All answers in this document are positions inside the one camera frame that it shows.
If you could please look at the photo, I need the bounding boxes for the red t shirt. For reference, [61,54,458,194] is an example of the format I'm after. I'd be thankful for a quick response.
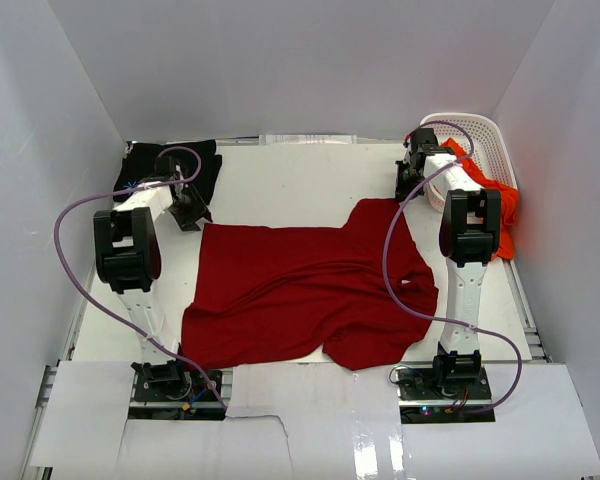
[181,199,438,370]

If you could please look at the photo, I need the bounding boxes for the white papers at back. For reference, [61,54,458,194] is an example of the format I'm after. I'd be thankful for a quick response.
[258,134,357,145]

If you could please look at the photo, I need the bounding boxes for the white plastic basket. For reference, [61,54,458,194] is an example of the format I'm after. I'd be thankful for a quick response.
[420,112,518,188]

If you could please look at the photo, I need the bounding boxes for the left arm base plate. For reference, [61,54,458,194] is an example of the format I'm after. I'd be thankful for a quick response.
[128,360,226,421]

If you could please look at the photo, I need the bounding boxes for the orange t shirt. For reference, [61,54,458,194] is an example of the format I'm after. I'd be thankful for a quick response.
[461,158,520,260]

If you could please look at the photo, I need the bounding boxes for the folded black t shirt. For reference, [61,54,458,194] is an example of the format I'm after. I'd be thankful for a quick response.
[114,140,223,204]

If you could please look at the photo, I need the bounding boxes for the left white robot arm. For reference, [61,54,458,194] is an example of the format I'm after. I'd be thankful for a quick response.
[93,147,210,401]

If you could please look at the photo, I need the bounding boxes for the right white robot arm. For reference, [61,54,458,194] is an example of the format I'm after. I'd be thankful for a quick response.
[395,122,501,399]

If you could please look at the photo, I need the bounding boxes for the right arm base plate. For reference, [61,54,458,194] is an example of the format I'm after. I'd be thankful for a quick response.
[388,365,496,425]

